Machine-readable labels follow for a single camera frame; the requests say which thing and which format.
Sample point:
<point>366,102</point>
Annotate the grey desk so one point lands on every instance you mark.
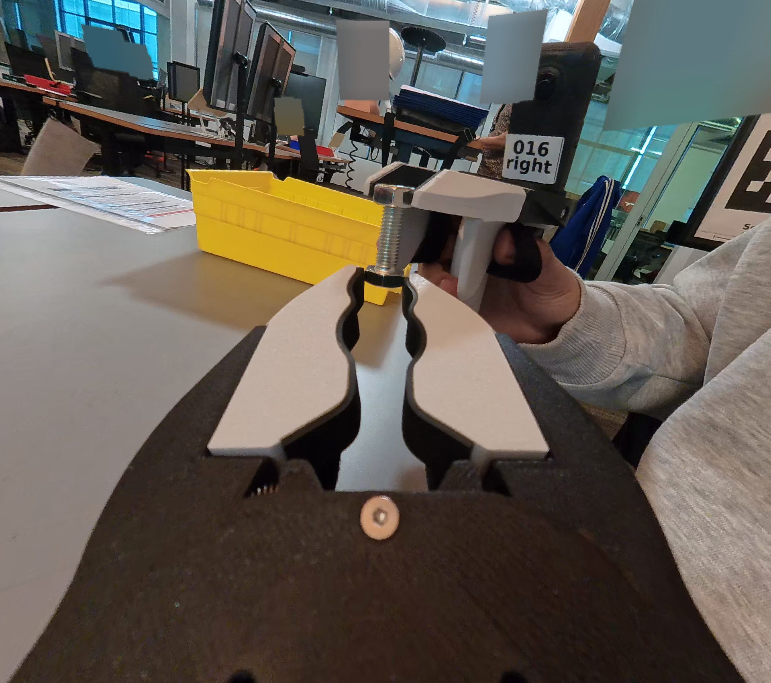
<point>120,333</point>

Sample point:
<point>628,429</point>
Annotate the stack of blue folders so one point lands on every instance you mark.
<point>439,105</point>

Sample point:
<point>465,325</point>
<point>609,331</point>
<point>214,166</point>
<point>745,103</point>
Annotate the white hard hat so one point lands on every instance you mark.
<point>396,53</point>

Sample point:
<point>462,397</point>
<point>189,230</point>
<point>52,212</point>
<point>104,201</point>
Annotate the silver hex bolt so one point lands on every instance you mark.
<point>390,237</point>

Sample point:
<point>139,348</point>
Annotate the wooden standing desk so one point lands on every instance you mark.
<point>361,114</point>

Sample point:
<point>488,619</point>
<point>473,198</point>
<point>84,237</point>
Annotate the laminated paper sheet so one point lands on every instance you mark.
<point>120,201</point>

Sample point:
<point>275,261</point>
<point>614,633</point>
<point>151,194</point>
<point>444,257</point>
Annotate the person's right hand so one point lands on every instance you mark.
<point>536,309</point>

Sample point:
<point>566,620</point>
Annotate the large black monitor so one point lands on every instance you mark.
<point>268,71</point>
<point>226,44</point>

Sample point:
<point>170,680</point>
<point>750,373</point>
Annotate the grey chair back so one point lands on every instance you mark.
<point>57,150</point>

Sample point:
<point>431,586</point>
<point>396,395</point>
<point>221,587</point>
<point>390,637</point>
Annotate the silver hex nut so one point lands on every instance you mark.
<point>384,276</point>

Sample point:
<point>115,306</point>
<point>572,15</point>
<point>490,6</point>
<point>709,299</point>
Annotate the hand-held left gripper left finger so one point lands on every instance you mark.
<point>283,382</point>

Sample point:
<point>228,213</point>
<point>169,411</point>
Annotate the marker poster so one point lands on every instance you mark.
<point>741,183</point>

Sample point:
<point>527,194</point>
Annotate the black round-top stand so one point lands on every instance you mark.
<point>421,37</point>

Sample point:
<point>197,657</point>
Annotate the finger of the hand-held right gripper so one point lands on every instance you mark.
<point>403,174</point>
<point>476,198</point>

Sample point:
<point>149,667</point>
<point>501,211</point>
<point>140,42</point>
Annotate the long wooden office desk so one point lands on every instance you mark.
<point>168,126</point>

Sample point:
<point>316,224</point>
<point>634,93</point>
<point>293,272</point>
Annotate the dark desktop monitor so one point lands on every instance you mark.
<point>314,90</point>

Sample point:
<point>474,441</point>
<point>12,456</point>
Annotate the person's right forearm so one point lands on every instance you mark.
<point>650,333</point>

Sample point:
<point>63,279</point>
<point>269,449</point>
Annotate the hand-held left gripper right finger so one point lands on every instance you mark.
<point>476,388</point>

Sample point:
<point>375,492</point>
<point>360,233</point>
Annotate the small black monitor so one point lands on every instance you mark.
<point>184,80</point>

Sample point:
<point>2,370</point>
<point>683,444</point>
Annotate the yellow plastic bin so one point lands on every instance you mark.
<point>259,219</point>

